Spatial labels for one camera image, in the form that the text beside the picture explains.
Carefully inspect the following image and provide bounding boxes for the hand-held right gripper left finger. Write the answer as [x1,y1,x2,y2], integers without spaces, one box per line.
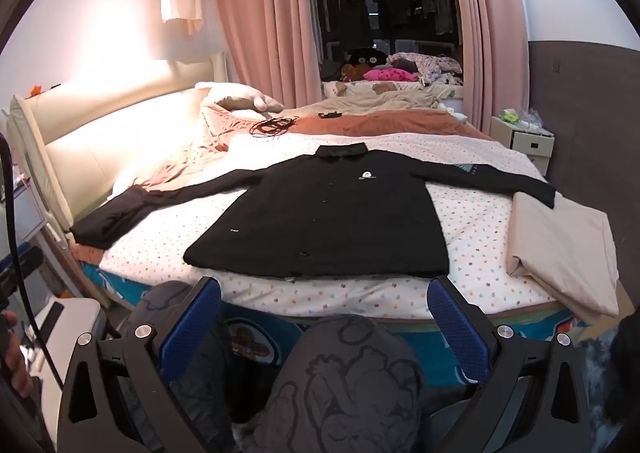
[57,275,223,453]

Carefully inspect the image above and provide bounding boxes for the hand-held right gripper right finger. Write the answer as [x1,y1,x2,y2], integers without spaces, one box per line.
[427,275,608,453]

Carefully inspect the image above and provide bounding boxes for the black button-up jacket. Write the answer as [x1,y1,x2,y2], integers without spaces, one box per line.
[70,143,557,280]

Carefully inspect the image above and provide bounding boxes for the pile of clothes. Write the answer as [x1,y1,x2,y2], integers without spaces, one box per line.
[322,80,466,108]

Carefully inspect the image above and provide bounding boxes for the person's left hand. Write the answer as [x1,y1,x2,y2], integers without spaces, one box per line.
[0,310,36,399]

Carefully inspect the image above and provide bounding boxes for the blue cartoon print mattress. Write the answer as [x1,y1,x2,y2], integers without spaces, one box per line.
[80,260,591,384]

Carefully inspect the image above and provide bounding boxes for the white floral bedsheet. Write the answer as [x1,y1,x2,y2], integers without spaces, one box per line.
[97,133,576,321]

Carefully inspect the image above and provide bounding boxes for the grey printed pants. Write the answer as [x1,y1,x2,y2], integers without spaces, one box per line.
[127,280,426,453]

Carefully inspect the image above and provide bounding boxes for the beige folded cloth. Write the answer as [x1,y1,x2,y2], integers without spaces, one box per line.
[506,192,621,318]

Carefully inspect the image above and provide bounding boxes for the grey shaggy rug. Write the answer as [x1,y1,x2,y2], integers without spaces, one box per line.
[570,318,640,439]

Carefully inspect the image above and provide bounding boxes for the cream padded headboard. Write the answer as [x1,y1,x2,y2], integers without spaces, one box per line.
[10,85,226,229]

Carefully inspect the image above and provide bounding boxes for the peach quilt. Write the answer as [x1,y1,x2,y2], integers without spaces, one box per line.
[112,100,301,198]

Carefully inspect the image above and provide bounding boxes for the white nightstand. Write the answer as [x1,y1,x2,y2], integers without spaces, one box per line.
[490,115,555,164]

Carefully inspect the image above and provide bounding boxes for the brown blanket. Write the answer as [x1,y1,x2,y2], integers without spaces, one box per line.
[287,110,496,141]

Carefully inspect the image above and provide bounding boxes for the white pillow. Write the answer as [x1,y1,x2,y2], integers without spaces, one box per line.
[200,82,285,114]

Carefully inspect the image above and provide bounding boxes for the pink garment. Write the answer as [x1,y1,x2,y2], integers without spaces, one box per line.
[362,67,418,82]

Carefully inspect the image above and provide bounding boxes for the floral patterned garment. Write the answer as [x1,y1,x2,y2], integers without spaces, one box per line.
[390,52,463,86]

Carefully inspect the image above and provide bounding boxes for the dark plush toy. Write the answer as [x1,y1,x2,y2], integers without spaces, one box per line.
[342,49,388,81]

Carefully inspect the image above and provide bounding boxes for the pink curtain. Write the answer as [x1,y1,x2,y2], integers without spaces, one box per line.
[442,0,531,134]
[210,0,323,108]

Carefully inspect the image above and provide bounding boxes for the black coiled cable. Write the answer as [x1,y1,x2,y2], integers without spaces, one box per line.
[250,117,298,138]

